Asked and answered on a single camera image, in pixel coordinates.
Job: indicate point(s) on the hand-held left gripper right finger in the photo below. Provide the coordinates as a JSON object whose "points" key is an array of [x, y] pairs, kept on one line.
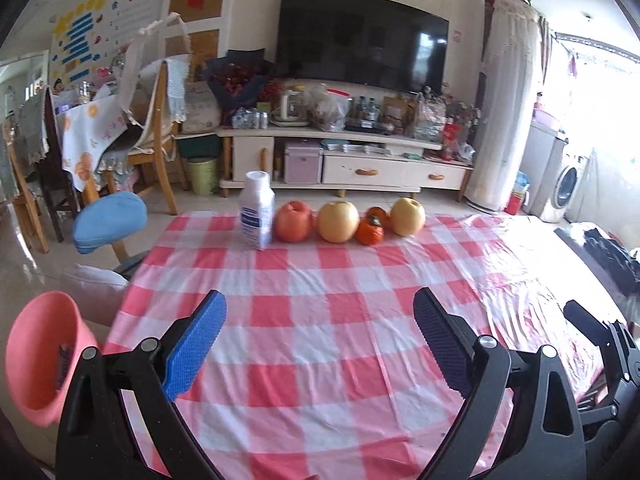
{"points": [[440, 345]]}

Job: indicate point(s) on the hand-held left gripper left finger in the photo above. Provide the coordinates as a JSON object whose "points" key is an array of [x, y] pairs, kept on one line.
{"points": [[195, 345]]}

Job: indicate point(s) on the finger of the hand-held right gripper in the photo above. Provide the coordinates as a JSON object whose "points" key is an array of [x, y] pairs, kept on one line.
{"points": [[587, 322]]}

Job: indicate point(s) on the dark purple snack wrapper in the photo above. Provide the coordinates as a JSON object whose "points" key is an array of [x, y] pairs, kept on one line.
{"points": [[66, 365]]}

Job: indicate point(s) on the pink plastic bowl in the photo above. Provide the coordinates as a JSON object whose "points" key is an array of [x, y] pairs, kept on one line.
{"points": [[35, 355]]}

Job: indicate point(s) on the dark cloth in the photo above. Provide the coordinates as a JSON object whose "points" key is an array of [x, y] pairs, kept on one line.
{"points": [[605, 255]]}

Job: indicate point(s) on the white cushion stool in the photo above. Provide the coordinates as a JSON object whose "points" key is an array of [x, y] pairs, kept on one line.
{"points": [[95, 290]]}

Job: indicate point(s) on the red white checked tablecloth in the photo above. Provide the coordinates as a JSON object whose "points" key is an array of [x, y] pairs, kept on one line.
{"points": [[325, 335]]}

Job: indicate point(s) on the orange with green leaf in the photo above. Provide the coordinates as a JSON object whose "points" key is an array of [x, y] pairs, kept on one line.
{"points": [[370, 232]]}

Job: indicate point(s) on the white washing machine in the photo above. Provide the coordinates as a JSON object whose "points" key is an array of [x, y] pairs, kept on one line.
{"points": [[567, 190]]}

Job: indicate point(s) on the orange persimmon back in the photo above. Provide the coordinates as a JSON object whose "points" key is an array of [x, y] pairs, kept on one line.
{"points": [[380, 212]]}

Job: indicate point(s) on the white blue milk carton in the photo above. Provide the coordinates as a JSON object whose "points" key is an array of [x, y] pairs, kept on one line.
{"points": [[256, 210]]}

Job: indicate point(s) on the blue round stool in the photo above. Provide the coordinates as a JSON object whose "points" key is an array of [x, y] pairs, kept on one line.
{"points": [[110, 220]]}

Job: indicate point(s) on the red apple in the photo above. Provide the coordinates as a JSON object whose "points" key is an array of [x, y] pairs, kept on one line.
{"points": [[295, 222]]}

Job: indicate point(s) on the large yellow pear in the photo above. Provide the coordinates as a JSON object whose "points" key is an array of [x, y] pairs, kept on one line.
{"points": [[339, 222]]}

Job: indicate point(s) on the green waste bin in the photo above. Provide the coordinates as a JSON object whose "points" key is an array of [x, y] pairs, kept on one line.
{"points": [[202, 177]]}

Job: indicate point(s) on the cream television cabinet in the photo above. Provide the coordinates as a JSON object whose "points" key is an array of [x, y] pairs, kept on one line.
{"points": [[380, 170]]}

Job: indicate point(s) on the pink storage box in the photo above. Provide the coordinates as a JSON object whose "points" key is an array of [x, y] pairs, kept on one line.
{"points": [[302, 162]]}

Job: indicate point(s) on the dark wooden chair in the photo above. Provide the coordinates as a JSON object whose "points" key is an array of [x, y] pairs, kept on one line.
{"points": [[55, 175]]}

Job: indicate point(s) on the standing air conditioner lace cover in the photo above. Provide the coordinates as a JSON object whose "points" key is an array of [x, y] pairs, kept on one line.
{"points": [[505, 110]]}

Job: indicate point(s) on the printed dining table cloth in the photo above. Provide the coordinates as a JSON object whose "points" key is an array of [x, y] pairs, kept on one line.
{"points": [[92, 140]]}

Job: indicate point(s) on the pack of small bottles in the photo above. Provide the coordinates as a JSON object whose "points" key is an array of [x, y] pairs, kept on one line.
{"points": [[252, 118]]}

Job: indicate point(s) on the white sack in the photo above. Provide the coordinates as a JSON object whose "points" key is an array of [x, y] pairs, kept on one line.
{"points": [[200, 107]]}

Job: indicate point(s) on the white electric kettle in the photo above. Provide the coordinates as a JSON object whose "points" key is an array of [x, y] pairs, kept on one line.
{"points": [[289, 109]]}

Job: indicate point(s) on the white lace chair cover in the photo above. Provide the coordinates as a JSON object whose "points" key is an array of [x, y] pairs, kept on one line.
{"points": [[176, 90]]}

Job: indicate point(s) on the clear plastic bag of food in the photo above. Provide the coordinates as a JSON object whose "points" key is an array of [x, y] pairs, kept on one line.
{"points": [[327, 110]]}

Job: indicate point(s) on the dark wrapped flower bouquet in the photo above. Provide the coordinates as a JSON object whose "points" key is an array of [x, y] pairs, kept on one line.
{"points": [[235, 80]]}

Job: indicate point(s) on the black flat television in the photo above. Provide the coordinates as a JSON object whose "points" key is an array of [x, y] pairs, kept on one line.
{"points": [[360, 40]]}

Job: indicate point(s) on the blue yellow wall stickers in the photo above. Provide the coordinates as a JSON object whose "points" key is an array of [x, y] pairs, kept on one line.
{"points": [[77, 40]]}

